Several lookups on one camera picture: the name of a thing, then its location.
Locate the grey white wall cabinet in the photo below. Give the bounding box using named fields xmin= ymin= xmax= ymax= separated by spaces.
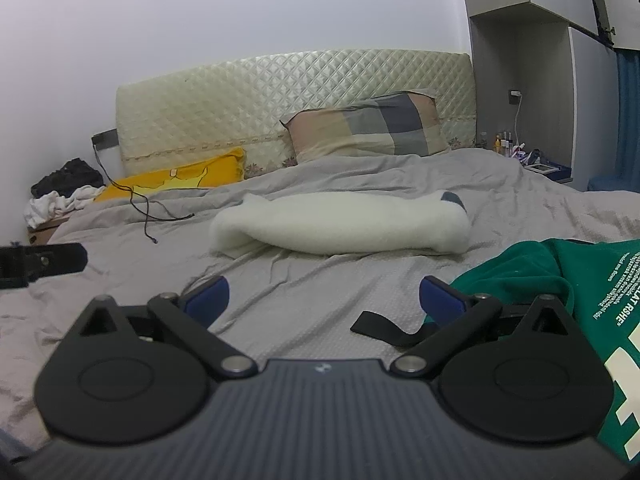
xmin=457 ymin=0 xmax=640 ymax=193

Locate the yellow printed pillow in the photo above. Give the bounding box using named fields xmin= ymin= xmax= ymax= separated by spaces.
xmin=94 ymin=147 xmax=247 ymax=203

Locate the green printed shirt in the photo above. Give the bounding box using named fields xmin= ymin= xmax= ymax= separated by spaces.
xmin=450 ymin=237 xmax=640 ymax=466

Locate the white charger cable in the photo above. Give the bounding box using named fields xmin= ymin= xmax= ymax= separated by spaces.
xmin=511 ymin=97 xmax=527 ymax=149

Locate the blue curtain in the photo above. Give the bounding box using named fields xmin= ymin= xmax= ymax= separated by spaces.
xmin=587 ymin=50 xmax=640 ymax=193

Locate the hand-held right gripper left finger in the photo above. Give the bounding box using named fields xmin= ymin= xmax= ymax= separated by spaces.
xmin=73 ymin=275 xmax=259 ymax=379

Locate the grey bed sheet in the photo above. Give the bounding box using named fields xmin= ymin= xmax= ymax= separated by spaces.
xmin=0 ymin=147 xmax=640 ymax=461

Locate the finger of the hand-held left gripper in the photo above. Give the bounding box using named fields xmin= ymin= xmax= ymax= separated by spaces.
xmin=0 ymin=242 xmax=90 ymax=290

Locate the white blue striped fluffy sweater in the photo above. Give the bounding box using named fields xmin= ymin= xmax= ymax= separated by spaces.
xmin=209 ymin=190 xmax=473 ymax=257

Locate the cream quilted headboard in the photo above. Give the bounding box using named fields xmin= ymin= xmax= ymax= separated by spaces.
xmin=116 ymin=49 xmax=475 ymax=178

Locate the thin black cable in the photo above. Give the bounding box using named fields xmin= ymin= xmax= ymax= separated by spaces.
xmin=91 ymin=137 xmax=196 ymax=247

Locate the black cloth pile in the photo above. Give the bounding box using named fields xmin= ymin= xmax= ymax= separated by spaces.
xmin=31 ymin=158 xmax=104 ymax=198

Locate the black strap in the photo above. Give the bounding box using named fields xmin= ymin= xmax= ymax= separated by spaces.
xmin=350 ymin=311 xmax=441 ymax=349

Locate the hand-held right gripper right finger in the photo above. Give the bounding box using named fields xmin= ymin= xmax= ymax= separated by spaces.
xmin=393 ymin=275 xmax=581 ymax=376

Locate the row of small bottles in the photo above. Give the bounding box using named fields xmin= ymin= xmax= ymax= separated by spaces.
xmin=492 ymin=130 xmax=529 ymax=159

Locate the white crumpled cloth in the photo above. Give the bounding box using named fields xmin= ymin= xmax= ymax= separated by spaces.
xmin=25 ymin=185 xmax=106 ymax=228

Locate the cardboard box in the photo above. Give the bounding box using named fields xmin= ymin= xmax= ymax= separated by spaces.
xmin=27 ymin=217 xmax=68 ymax=246

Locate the plaid pillow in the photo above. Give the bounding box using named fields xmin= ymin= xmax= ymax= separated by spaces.
xmin=280 ymin=91 xmax=451 ymax=165

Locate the dark blue nightstand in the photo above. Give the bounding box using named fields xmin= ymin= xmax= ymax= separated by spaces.
xmin=520 ymin=157 xmax=576 ymax=186

